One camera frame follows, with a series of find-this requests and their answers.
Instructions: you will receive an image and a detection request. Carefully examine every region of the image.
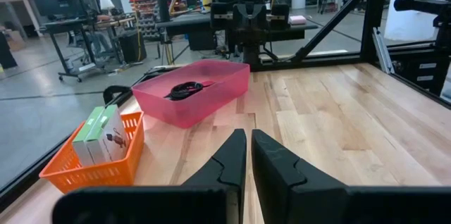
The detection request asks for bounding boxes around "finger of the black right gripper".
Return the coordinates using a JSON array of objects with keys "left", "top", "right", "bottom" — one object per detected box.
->
[
  {"left": 210, "top": 3, "right": 252, "bottom": 31},
  {"left": 250, "top": 4, "right": 290, "bottom": 31}
]

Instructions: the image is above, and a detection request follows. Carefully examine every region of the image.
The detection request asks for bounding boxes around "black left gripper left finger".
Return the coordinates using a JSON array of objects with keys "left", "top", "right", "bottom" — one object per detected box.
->
[{"left": 52, "top": 128, "right": 247, "bottom": 224}]

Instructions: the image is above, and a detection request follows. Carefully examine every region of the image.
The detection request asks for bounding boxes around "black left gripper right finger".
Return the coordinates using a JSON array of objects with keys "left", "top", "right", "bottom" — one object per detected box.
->
[{"left": 251, "top": 128, "right": 451, "bottom": 224}]

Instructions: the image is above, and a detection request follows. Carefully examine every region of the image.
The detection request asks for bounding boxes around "black cable with jack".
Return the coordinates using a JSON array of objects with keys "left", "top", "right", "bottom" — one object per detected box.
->
[{"left": 163, "top": 81, "right": 214, "bottom": 101}]

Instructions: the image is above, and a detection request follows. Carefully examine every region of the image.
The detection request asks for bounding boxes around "white box with green edge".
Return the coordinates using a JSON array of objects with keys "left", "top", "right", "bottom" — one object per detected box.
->
[
  {"left": 72, "top": 106, "right": 106, "bottom": 168},
  {"left": 86, "top": 104, "right": 130, "bottom": 166}
]

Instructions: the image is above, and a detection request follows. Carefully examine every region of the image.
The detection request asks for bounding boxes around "pink translucent plastic bin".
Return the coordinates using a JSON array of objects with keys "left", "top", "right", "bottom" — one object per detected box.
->
[{"left": 131, "top": 58, "right": 251, "bottom": 129}]

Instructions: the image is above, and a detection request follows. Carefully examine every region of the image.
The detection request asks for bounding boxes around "black work table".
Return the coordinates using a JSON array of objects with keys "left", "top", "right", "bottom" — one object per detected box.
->
[{"left": 154, "top": 12, "right": 320, "bottom": 52}]

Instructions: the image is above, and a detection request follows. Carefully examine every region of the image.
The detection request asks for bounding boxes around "red parts shelf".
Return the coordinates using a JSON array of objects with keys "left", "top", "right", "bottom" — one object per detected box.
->
[{"left": 128, "top": 0, "right": 159, "bottom": 40}]

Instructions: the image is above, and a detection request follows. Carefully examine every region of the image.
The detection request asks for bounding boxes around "black computer tower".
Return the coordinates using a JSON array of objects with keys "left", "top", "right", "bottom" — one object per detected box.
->
[{"left": 118, "top": 30, "right": 147, "bottom": 63}]

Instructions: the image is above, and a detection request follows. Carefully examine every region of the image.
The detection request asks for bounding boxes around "white lamp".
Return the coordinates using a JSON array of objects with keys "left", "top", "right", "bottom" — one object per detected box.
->
[{"left": 99, "top": 0, "right": 116, "bottom": 12}]

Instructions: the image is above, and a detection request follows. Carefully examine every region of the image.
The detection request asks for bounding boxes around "person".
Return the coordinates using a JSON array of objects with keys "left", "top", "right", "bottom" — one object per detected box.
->
[{"left": 84, "top": 7, "right": 123, "bottom": 61}]

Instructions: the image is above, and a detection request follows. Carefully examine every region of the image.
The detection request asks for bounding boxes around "orange plastic basket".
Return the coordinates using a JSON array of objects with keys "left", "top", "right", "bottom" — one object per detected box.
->
[{"left": 38, "top": 111, "right": 145, "bottom": 195}]

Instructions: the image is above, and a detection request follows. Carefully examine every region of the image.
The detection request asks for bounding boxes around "black clamp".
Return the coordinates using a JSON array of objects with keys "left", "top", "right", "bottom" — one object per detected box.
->
[{"left": 102, "top": 85, "right": 133, "bottom": 105}]

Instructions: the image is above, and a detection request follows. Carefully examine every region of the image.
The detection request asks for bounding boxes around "black rolling desk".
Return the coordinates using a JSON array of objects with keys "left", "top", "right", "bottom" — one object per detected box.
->
[{"left": 42, "top": 18, "right": 138, "bottom": 83}]

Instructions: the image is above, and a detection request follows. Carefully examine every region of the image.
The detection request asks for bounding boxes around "black monitor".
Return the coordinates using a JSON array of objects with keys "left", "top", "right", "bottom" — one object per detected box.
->
[{"left": 27, "top": 0, "right": 82, "bottom": 17}]

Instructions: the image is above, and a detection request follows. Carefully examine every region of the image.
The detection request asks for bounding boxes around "black aluminium table frame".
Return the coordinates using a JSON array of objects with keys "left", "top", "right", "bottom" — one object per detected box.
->
[{"left": 0, "top": 0, "right": 451, "bottom": 214}]

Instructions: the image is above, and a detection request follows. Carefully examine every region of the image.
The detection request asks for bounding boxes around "silver metal bracket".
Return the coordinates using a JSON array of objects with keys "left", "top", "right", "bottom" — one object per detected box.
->
[{"left": 371, "top": 27, "right": 395, "bottom": 75}]

